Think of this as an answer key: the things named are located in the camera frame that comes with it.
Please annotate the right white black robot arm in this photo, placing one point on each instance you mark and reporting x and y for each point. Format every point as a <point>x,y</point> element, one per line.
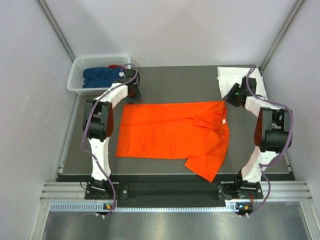
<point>273,131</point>

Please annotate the white plastic basket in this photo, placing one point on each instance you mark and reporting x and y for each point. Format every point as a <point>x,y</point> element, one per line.
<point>75,78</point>

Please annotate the white folded t-shirt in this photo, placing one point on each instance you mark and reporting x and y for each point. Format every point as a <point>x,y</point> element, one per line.
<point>228,76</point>

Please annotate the blue t-shirt in basket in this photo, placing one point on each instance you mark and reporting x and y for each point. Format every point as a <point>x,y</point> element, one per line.
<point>99,77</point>

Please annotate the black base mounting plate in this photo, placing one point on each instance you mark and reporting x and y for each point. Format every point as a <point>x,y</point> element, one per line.
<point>228,192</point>

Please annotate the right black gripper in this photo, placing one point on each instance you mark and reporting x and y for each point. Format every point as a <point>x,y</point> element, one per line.
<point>229,97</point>

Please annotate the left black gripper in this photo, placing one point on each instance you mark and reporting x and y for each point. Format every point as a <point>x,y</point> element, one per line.
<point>131,100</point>

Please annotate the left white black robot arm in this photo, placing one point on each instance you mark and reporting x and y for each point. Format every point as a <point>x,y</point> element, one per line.
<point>98,120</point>

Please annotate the grey slotted cable duct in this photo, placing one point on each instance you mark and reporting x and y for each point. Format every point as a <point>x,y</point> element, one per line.
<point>103,207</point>

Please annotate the aluminium frame rail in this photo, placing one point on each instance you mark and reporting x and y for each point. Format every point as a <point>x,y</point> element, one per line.
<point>280,191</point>

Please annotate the orange t-shirt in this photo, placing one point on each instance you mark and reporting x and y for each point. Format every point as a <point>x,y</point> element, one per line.
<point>196,131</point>

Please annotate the red t-shirt in basket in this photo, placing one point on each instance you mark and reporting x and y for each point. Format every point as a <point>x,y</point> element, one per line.
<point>114,66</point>

